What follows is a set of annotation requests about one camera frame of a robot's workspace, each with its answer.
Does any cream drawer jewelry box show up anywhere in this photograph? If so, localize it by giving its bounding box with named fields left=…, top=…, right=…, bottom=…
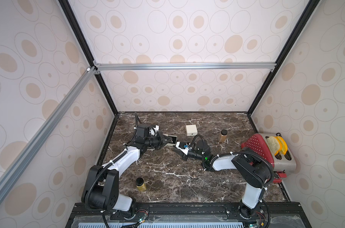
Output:
left=164, top=134, right=177, bottom=147

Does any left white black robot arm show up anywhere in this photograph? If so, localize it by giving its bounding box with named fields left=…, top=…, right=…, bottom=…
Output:
left=81, top=115, right=172, bottom=212

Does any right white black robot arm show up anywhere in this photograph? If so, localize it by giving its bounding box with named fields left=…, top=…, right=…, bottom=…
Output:
left=175, top=135, right=275, bottom=219

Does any brown spice bottle black cap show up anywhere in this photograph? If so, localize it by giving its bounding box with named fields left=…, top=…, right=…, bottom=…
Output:
left=218, top=129, right=228, bottom=143

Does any yellow jar black lid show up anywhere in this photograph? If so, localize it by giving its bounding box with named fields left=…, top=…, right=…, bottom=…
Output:
left=135, top=177, right=147, bottom=192

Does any red perforated rack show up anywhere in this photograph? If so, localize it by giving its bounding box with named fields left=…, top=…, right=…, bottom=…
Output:
left=241, top=133, right=287, bottom=184

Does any pale bread slice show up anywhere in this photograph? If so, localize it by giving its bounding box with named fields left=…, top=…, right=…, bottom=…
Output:
left=266, top=136, right=282, bottom=156

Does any yellow bread slice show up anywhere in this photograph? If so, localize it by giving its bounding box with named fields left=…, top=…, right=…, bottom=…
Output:
left=276, top=136, right=288, bottom=155

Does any silver toaster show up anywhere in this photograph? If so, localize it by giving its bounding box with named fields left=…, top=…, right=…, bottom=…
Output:
left=259, top=133, right=297, bottom=172

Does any left diagonal aluminium bar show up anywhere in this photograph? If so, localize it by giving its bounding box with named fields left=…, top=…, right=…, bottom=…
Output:
left=0, top=66, right=96, bottom=204

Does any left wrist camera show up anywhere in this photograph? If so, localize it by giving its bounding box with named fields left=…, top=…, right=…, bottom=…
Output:
left=150, top=125, right=159, bottom=136

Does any horizontal aluminium frame bar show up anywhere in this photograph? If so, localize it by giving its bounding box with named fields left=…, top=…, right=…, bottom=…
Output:
left=96, top=62, right=277, bottom=71

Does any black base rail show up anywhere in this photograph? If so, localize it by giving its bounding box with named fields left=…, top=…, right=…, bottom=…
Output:
left=66, top=202, right=311, bottom=228

